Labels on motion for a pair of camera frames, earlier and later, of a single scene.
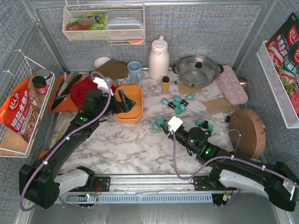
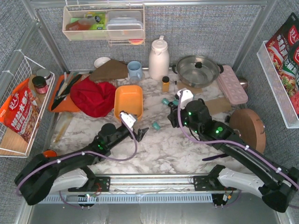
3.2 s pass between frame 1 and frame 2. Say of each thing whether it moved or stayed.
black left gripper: moved
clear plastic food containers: stayed
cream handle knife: stayed
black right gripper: moved
